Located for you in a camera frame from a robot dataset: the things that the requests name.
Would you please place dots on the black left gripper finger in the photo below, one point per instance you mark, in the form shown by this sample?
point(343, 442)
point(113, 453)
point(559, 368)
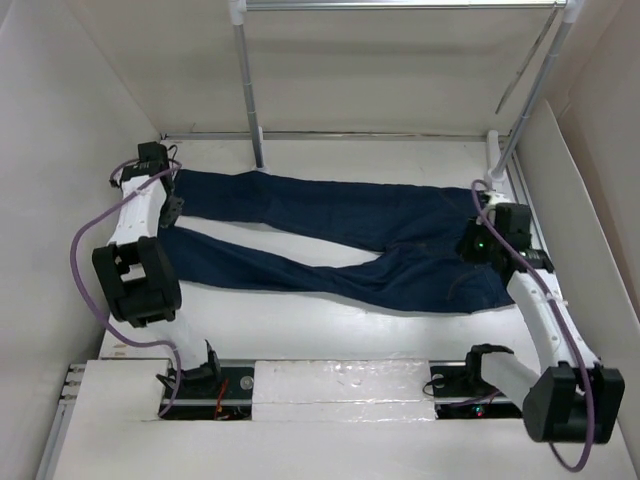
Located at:
point(174, 206)
point(166, 221)

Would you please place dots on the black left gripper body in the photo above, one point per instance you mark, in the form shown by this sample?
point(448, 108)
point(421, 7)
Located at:
point(171, 192)

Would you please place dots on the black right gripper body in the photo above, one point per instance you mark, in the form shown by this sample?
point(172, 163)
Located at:
point(479, 245)

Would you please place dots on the dark blue denim trousers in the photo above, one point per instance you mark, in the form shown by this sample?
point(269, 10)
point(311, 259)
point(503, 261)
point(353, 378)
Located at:
point(412, 230)

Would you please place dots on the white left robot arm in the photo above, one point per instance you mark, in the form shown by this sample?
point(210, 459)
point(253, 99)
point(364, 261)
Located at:
point(136, 276)

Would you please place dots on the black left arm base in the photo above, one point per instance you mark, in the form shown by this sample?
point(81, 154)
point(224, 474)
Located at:
point(214, 391)

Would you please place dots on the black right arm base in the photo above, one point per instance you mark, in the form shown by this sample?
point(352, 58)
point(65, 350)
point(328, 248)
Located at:
point(460, 393)

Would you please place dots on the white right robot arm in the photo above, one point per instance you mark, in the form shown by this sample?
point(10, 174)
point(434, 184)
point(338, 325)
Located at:
point(573, 398)

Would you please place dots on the white clothes rack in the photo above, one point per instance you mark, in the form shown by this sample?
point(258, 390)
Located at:
point(394, 69)

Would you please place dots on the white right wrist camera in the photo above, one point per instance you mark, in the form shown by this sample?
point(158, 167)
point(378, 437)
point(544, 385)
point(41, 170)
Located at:
point(492, 198)

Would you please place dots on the silver wire hanger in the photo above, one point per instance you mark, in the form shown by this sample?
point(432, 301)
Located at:
point(529, 57)

